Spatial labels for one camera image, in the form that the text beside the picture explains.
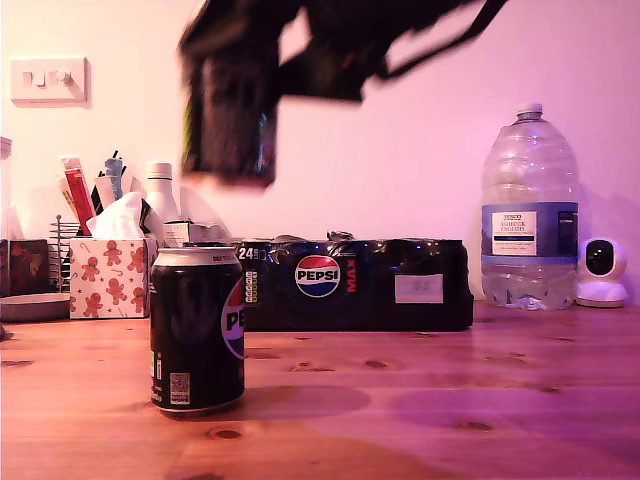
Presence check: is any white tissue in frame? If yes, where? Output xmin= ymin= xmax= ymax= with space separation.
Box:
xmin=85 ymin=191 xmax=147 ymax=242

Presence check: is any Pepsi Max multipack black wrap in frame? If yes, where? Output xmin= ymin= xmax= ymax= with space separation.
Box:
xmin=182 ymin=232 xmax=476 ymax=333

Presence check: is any gingerbread print tissue box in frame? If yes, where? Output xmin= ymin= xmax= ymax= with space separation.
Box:
xmin=68 ymin=237 xmax=160 ymax=320

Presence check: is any blue topped packet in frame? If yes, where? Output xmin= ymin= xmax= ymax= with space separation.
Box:
xmin=102 ymin=149 xmax=128 ymax=202

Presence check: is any red sachet packet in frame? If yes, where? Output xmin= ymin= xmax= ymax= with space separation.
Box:
xmin=63 ymin=168 xmax=97 ymax=238

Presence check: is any black Pepsi can text side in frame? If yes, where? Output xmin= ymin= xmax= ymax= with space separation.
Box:
xmin=180 ymin=47 xmax=279 ymax=191

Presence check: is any wire basket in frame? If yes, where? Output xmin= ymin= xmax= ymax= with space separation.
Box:
xmin=48 ymin=215 xmax=95 ymax=294

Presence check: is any white striped packet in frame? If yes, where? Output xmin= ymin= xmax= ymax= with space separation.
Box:
xmin=93 ymin=176 xmax=120 ymax=213

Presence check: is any white bottle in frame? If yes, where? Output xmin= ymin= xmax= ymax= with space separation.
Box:
xmin=143 ymin=161 xmax=182 ymax=237

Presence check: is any dark box with red print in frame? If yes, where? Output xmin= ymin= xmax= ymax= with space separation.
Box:
xmin=8 ymin=239 xmax=52 ymax=298

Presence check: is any black Pepsi can logo side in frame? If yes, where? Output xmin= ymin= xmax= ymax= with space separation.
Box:
xmin=149 ymin=244 xmax=247 ymax=420

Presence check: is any small pale cardboard box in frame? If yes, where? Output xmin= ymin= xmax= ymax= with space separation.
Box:
xmin=162 ymin=218 xmax=225 ymax=248

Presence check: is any grey plate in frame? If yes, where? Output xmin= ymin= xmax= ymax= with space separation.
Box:
xmin=0 ymin=292 xmax=72 ymax=324

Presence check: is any large clear water bottle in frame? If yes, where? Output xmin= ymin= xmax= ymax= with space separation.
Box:
xmin=480 ymin=102 xmax=582 ymax=311

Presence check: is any small white round camera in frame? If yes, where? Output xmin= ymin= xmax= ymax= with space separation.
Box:
xmin=574 ymin=237 xmax=629 ymax=309

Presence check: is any white wall light switch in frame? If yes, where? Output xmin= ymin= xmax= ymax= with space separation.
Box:
xmin=9 ymin=56 xmax=93 ymax=109

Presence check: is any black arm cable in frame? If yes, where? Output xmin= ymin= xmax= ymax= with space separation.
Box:
xmin=383 ymin=0 xmax=507 ymax=82

